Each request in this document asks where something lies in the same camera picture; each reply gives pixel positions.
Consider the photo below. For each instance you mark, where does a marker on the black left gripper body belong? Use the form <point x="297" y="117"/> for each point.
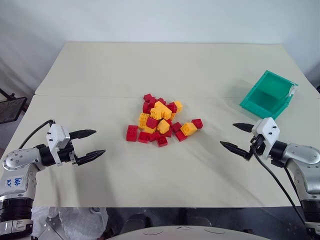
<point x="67" y="154"/>

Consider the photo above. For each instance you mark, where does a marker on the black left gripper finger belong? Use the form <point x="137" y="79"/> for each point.
<point x="91" y="155"/>
<point x="82" y="133"/>

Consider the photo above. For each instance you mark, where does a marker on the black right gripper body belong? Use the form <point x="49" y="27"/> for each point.
<point x="258" y="146"/>

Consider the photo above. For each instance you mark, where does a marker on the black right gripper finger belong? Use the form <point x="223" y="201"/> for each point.
<point x="245" y="127"/>
<point x="235" y="148"/>

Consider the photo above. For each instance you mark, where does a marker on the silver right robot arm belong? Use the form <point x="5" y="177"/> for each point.
<point x="303" y="156"/>

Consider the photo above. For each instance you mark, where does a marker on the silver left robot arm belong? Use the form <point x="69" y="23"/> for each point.
<point x="18" y="160"/>

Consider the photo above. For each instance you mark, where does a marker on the green plastic bin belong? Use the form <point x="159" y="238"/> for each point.
<point x="265" y="97"/>

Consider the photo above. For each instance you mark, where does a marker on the red toy building block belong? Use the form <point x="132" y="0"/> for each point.
<point x="168" y="132"/>
<point x="197" y="123"/>
<point x="172" y="107"/>
<point x="152" y="101"/>
<point x="154" y="136"/>
<point x="161" y="100"/>
<point x="162" y="141"/>
<point x="143" y="137"/>
<point x="151" y="123"/>
<point x="180" y="136"/>
<point x="132" y="133"/>
<point x="146" y="108"/>
<point x="177" y="127"/>
<point x="147" y="97"/>

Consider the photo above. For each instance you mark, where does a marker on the yellow toy building block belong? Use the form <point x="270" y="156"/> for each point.
<point x="173" y="116"/>
<point x="178" y="105"/>
<point x="155" y="114"/>
<point x="150" y="130"/>
<point x="188" y="128"/>
<point x="163" y="125"/>
<point x="162" y="107"/>
<point x="143" y="121"/>

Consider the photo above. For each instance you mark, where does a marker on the clear plastic wrap bundle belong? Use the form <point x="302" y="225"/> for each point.
<point x="75" y="222"/>

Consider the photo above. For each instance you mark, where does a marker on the black metal stand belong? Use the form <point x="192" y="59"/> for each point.
<point x="11" y="108"/>

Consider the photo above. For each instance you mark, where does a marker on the white rounded robot torso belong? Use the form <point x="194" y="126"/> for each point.
<point x="180" y="232"/>

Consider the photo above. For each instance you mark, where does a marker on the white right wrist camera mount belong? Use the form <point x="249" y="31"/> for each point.
<point x="267" y="130"/>

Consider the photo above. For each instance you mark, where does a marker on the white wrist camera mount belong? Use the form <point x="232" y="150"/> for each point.
<point x="267" y="130"/>
<point x="57" y="137"/>

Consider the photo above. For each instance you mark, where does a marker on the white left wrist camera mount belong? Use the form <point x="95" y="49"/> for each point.
<point x="57" y="137"/>

